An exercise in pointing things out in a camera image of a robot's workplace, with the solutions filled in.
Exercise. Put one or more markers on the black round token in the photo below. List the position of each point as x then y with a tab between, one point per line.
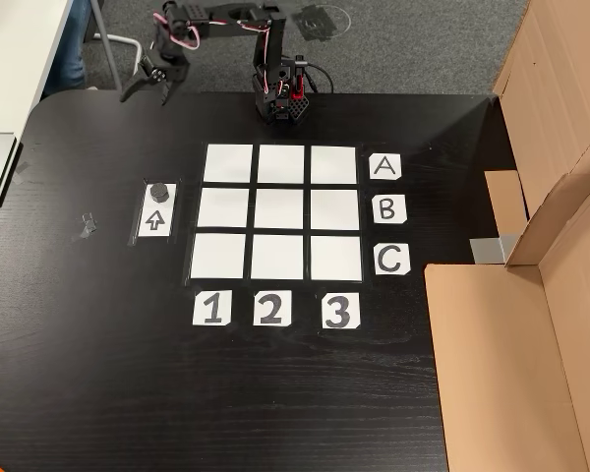
159	193

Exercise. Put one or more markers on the white paper grid square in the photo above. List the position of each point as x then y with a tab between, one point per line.
281	163
333	163
335	208
336	257
228	163
218	257
223	208
277	257
278	208

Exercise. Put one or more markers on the person's leg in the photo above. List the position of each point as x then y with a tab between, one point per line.
71	49

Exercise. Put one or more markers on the red and black clamp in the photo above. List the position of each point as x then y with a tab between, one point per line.
299	89

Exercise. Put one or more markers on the white desk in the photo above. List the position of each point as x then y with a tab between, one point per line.
10	49

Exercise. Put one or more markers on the white paper sheet with arrow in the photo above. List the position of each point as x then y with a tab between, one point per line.
156	228

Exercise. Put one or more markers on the clear tape piece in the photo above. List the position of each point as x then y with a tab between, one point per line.
86	227
23	172

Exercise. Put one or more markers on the black tape patch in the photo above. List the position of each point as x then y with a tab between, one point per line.
317	22

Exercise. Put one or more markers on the paper sheet with number 1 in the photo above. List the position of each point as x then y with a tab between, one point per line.
199	297

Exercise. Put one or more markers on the paper sheet with letter A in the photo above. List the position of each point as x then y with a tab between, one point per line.
373	158

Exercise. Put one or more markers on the paper sheet with number 2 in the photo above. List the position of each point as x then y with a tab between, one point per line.
258	296

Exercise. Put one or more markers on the paper sheet with letter B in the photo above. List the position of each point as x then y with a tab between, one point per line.
401	201

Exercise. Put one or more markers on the paper sheet with number 3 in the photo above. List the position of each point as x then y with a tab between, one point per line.
327	299

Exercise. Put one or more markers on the paper sheet with letter C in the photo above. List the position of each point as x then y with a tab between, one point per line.
378	269

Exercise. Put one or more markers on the large brown cardboard panel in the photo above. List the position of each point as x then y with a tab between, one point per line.
496	369
560	74

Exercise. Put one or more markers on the grey metal frame leg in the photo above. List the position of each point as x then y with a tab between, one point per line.
109	54

